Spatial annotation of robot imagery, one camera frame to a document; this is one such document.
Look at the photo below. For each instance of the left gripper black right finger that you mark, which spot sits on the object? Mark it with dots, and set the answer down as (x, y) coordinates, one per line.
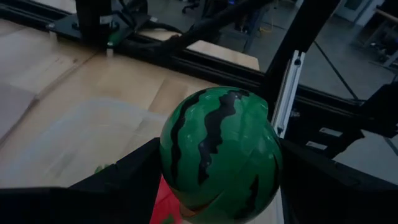
(326, 193)

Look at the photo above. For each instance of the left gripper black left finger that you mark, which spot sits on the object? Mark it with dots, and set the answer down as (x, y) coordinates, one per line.
(130, 186)

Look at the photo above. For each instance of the red toy strawberry green leaves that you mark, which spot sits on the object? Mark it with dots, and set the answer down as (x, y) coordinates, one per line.
(164, 202)

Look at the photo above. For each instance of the green striped toy watermelon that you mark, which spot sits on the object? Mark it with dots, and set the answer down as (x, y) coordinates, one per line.
(224, 155)

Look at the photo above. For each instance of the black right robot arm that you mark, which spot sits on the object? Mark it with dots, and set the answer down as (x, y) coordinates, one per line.
(96, 21)

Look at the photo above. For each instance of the clear plastic tupperware container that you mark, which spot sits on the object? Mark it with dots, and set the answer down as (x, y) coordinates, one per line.
(77, 140)

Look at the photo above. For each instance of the green toy pepper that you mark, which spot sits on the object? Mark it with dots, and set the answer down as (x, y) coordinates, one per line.
(101, 169)

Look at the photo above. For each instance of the silver aluminium extrusion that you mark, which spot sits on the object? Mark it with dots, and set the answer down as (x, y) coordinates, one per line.
(287, 93)

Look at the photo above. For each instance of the beige cloth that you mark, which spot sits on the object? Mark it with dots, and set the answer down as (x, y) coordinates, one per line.
(12, 109)

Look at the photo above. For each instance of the black table frame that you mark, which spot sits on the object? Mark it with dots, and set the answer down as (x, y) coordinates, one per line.
(217, 71)

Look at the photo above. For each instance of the black frame post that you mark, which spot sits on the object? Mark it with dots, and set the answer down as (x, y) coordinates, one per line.
(298, 34)

